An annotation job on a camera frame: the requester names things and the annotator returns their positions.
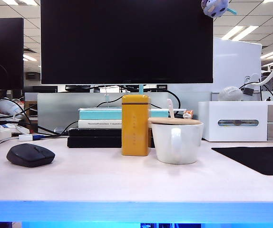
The black computer mouse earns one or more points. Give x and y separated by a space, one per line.
27 158

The black mouse pad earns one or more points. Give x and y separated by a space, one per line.
257 159

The yellow tin canister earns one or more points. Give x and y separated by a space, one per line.
135 123

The teal vertical strip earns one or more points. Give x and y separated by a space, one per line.
141 89

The pale pink spoon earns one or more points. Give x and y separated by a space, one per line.
170 107

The teal book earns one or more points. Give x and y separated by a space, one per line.
98 114

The round wooden mug lid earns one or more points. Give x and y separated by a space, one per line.
174 121

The white book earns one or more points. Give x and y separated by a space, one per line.
98 123

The white ceramic mug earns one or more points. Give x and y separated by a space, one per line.
165 142

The thin black box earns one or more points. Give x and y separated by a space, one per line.
93 132

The small orange white figurine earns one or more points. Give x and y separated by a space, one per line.
187 115

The wide black box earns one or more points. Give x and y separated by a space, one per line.
93 142

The large black monitor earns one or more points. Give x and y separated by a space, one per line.
127 40

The white desk organizer box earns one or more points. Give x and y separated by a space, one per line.
210 128

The grey crumpled ball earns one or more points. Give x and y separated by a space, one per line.
230 93

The white adapter with blue plug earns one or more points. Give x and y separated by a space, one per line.
26 137

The black binder clip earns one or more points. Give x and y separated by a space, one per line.
248 91

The white plastic bottle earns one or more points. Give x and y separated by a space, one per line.
8 107

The purple white plush toy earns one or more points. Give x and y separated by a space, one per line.
213 7

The small black monitor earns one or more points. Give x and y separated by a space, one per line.
3 47

